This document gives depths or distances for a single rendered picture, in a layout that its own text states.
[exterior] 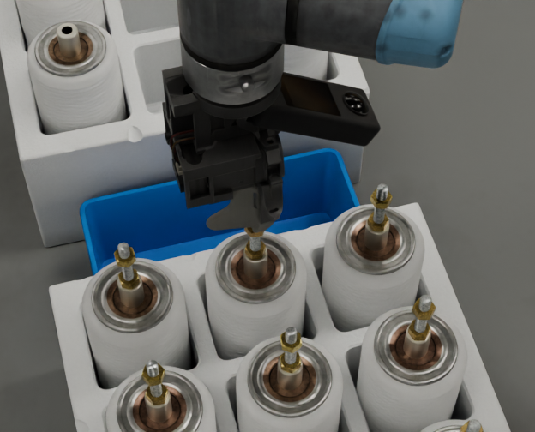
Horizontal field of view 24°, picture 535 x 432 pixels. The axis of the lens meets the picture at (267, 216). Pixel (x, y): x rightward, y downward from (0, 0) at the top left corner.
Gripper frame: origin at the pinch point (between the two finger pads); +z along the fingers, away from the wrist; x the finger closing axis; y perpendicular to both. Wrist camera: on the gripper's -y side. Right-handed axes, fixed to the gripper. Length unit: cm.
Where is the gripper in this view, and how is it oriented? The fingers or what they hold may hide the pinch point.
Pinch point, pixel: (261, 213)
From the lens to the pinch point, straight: 109.5
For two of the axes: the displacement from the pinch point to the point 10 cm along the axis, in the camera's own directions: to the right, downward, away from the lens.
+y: -9.6, 2.3, -1.5
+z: 0.0, 5.5, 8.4
